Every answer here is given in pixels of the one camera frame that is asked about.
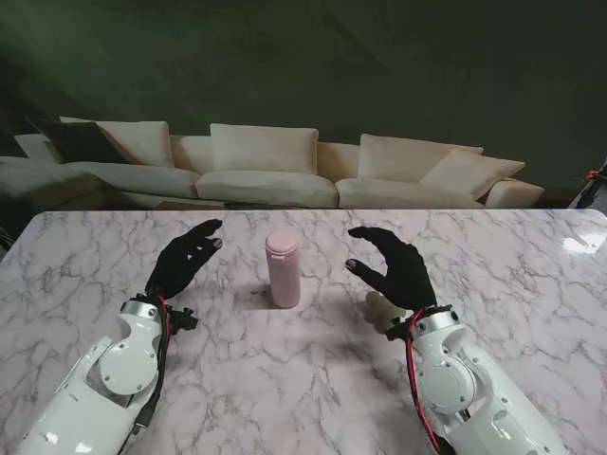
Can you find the pink thermos bottle body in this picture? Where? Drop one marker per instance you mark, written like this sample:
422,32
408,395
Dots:
284,284

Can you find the pink thermos lid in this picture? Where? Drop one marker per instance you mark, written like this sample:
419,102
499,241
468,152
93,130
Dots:
282,244

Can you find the cream cushion behind dark cushion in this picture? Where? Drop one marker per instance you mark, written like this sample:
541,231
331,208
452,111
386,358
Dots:
142,142

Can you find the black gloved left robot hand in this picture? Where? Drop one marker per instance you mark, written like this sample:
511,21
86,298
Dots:
178,265

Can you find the large cream cushion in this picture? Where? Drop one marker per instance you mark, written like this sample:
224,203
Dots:
398,158

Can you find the stand with orange clamp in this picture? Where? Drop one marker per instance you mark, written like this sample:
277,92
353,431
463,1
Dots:
593,189

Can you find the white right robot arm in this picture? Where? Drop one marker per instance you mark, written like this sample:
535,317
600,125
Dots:
455,384

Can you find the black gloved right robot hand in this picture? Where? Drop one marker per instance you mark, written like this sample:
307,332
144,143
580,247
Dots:
408,279

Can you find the dark brown cushion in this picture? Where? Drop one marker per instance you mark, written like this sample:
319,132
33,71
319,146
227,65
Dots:
76,142

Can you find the wide rectangular cream cushion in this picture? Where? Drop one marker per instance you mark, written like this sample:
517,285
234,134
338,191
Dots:
263,149

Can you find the cream fabric sofa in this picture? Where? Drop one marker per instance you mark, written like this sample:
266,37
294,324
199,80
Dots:
265,187

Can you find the tilted small cream cushion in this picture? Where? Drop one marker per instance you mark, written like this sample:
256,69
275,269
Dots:
479,173

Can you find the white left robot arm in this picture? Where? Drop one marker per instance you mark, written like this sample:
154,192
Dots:
95,393

